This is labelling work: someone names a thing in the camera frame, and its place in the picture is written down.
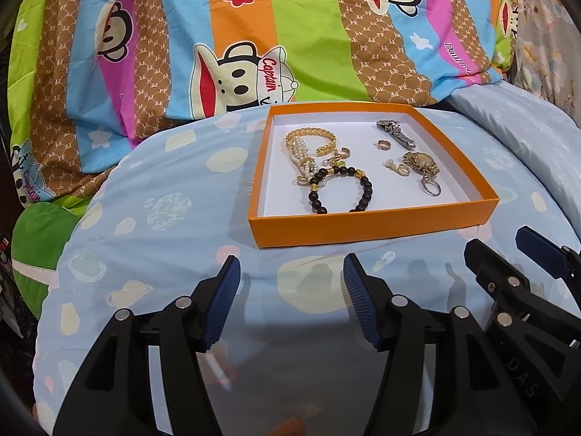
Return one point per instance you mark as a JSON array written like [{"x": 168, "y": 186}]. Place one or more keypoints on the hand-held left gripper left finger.
[{"x": 222, "y": 304}]

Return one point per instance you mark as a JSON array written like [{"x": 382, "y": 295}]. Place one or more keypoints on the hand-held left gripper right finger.
[{"x": 363, "y": 304}]

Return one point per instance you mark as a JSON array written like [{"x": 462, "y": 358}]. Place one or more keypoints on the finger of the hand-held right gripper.
[
  {"x": 529, "y": 238},
  {"x": 499, "y": 272}
]

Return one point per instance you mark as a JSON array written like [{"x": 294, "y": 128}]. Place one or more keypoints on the orange cardboard box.
[{"x": 363, "y": 227}]

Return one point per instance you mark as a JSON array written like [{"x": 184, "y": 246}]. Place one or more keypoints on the gold wristwatch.
[{"x": 422, "y": 161}]

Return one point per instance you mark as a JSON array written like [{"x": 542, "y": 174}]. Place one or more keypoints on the white pearl earring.
[{"x": 389, "y": 163}]

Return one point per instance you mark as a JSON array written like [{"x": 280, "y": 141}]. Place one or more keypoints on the light blue dotted sheet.
[{"x": 159, "y": 236}]

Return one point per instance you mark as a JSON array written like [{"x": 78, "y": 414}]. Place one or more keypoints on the plain light blue quilt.
[{"x": 522, "y": 122}]

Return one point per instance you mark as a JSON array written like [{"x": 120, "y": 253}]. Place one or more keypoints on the silver wristwatch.
[{"x": 395, "y": 129}]

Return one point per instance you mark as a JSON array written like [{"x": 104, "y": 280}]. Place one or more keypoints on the gold bangle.
[{"x": 313, "y": 132}]

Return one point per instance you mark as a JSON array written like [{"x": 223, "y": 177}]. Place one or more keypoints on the green padded cloth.
[{"x": 45, "y": 245}]

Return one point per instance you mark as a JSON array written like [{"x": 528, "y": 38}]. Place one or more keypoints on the grey floral cloth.
[{"x": 549, "y": 32}]

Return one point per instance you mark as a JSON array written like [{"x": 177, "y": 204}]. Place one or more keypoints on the striped cartoon monkey blanket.
[{"x": 181, "y": 32}]

